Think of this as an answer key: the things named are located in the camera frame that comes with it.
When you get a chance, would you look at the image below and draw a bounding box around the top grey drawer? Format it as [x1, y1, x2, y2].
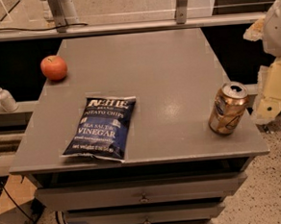
[36, 172, 247, 212]

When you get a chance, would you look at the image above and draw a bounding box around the orange soda can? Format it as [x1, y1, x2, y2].
[208, 81, 249, 136]

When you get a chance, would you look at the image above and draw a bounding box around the white pump sanitizer bottle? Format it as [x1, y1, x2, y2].
[0, 88, 18, 112]

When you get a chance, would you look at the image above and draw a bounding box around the blue potato chips bag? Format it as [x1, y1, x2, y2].
[63, 96, 136, 162]

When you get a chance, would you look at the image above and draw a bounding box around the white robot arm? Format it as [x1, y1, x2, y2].
[243, 0, 281, 125]

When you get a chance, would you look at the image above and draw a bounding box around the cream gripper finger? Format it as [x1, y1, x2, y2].
[252, 57, 281, 125]
[243, 17, 265, 41]

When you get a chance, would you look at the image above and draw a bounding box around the black floor cable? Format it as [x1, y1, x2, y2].
[0, 144, 53, 224]

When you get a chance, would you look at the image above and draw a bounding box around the grey drawer cabinet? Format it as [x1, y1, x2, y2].
[11, 28, 268, 214]

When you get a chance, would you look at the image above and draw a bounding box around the red apple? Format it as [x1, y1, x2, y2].
[39, 55, 68, 82]

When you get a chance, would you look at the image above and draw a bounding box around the grey metal frame rail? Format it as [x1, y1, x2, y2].
[0, 0, 266, 41]

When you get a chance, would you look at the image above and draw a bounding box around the middle grey drawer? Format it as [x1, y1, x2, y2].
[64, 202, 224, 224]

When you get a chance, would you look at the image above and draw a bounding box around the cardboard box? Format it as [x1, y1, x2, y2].
[0, 175, 36, 224]

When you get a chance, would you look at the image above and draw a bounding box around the black cable on shelf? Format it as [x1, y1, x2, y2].
[0, 1, 89, 35]

